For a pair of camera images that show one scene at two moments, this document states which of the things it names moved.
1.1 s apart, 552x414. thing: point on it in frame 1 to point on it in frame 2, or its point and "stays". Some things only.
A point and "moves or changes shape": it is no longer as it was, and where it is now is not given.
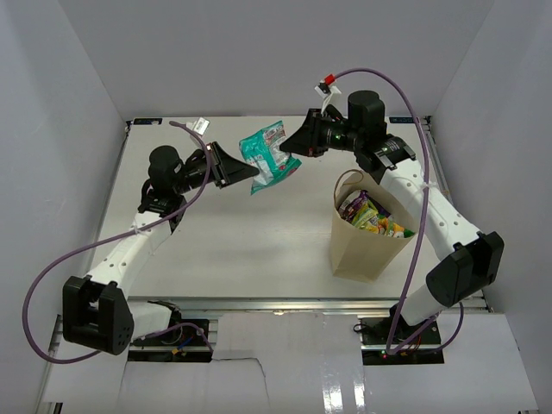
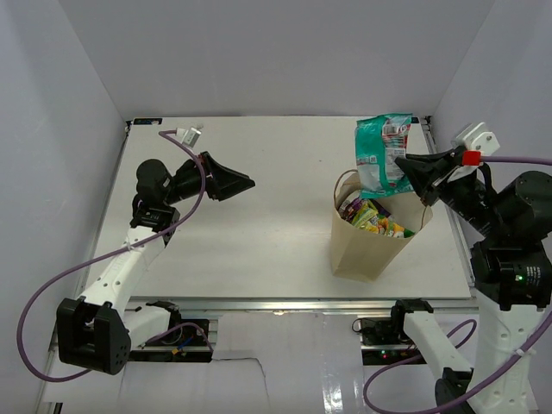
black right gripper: (307, 140) to (423, 168)
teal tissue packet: (263, 150) moves or changes shape
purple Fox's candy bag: (359, 203) stays
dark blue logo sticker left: (147, 121) stays
